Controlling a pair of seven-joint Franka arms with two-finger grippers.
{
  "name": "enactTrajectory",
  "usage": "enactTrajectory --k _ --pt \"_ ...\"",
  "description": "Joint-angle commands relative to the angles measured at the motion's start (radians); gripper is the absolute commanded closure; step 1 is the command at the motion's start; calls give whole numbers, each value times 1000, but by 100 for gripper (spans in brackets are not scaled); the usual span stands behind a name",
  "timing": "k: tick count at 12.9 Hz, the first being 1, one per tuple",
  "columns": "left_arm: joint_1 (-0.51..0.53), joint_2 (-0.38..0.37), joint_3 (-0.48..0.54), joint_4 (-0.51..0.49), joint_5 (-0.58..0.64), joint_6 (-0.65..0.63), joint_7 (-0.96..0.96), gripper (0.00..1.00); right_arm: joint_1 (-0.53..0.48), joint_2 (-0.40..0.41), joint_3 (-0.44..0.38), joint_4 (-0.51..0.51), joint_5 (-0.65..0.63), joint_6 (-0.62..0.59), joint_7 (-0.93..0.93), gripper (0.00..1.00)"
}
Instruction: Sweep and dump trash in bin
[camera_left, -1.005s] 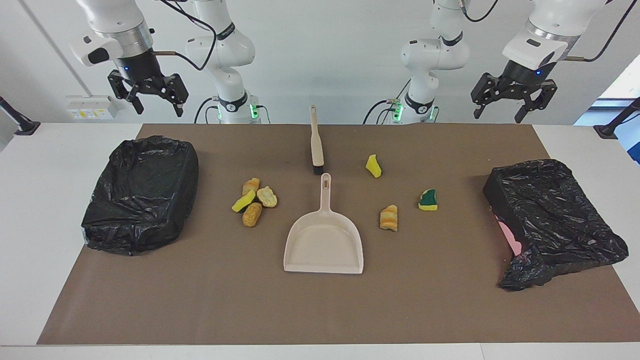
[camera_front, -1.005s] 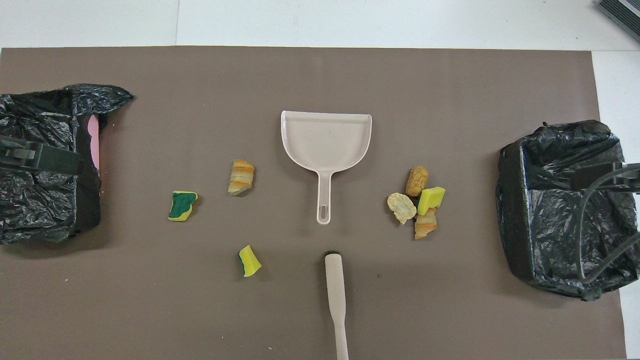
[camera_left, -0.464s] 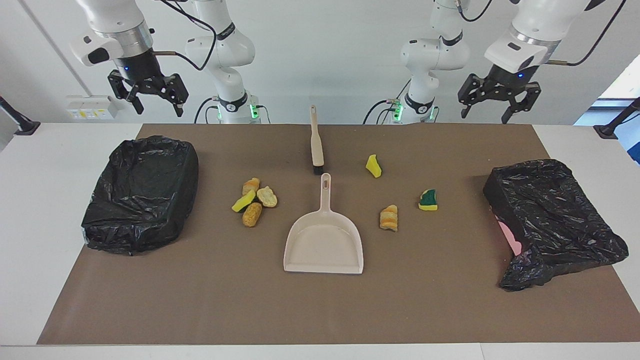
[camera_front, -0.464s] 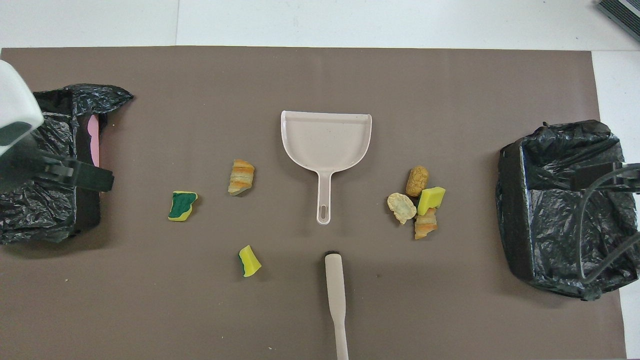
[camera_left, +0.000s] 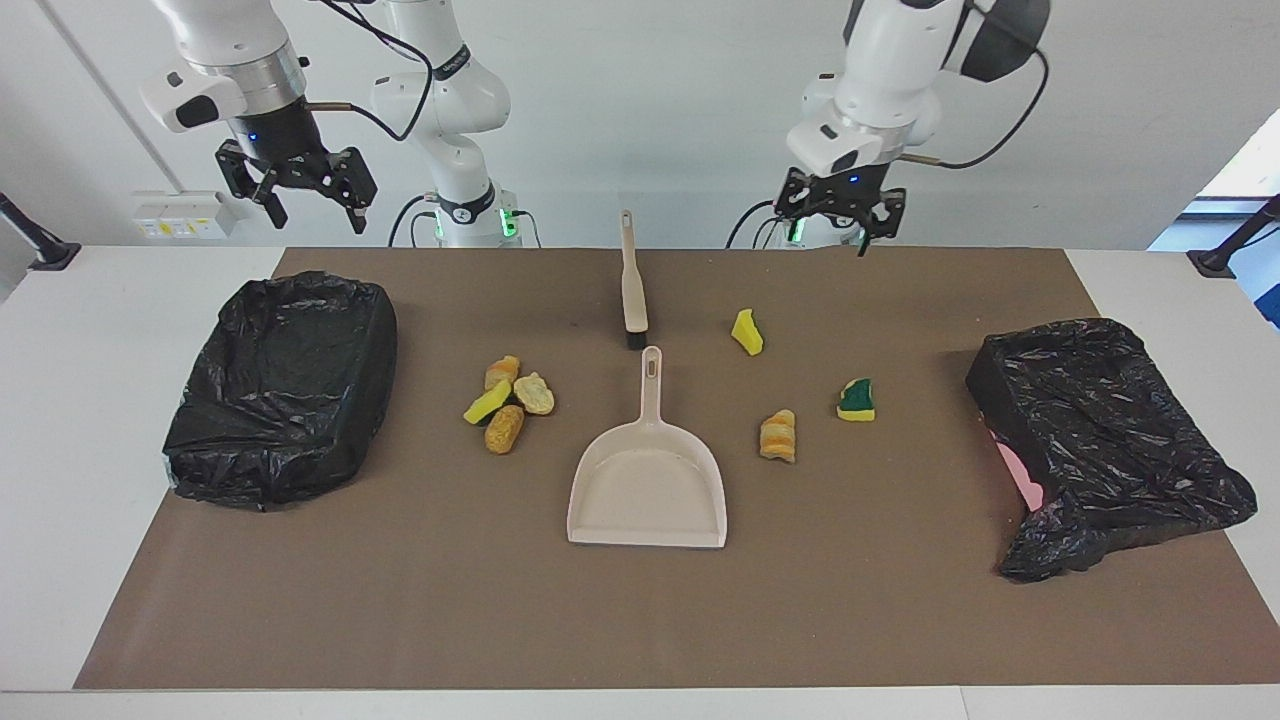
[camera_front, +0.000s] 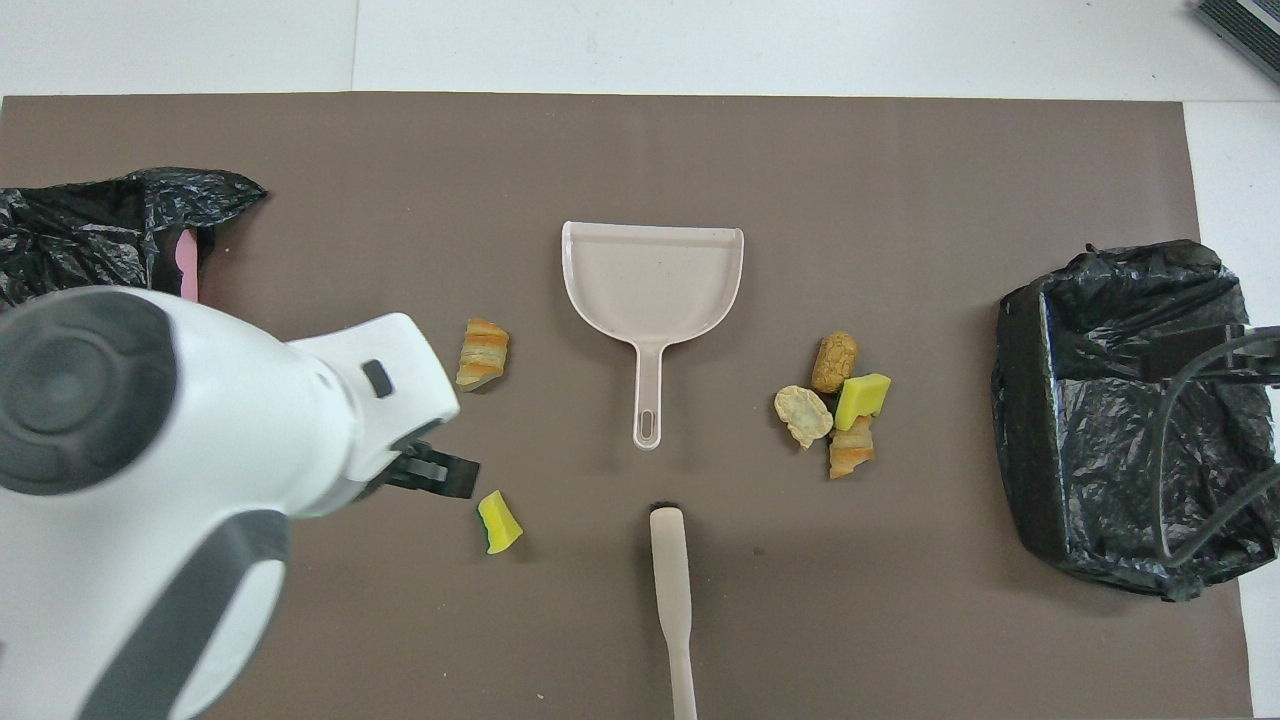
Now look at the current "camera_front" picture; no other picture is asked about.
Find beige plastic dustpan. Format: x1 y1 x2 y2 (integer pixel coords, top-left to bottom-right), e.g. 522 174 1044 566
561 221 746 451

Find yellow sponge block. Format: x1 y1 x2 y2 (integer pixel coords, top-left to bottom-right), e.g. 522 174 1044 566
834 373 892 432

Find brown bread roll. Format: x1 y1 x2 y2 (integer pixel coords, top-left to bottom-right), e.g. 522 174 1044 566
811 332 859 395

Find black trash bag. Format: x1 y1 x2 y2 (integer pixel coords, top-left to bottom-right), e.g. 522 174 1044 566
0 167 269 311

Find yellow wedge sponge piece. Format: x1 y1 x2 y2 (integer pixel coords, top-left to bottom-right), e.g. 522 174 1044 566
477 489 524 555

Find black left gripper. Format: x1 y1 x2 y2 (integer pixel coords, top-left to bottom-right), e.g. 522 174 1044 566
375 420 482 501

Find brown table mat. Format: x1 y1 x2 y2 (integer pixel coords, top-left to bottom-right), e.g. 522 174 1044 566
0 92 1253 720

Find beige hand brush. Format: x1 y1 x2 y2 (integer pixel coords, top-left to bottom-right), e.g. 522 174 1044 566
648 502 698 720

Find pale bread slice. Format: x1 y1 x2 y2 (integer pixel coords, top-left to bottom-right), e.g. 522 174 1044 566
774 385 835 450

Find black bag-lined bin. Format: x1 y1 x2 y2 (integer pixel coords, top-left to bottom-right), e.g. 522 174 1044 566
991 239 1280 601

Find tan croissant piece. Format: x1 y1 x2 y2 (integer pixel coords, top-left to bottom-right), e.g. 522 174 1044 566
456 318 510 393

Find orange striped croissant piece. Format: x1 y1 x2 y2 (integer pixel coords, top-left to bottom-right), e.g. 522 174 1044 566
828 415 876 480

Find dark ribbed vent panel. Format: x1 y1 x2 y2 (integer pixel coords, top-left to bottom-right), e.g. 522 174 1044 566
1195 0 1280 86

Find pink plastic bin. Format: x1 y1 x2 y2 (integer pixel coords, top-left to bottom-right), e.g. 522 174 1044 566
172 228 201 303

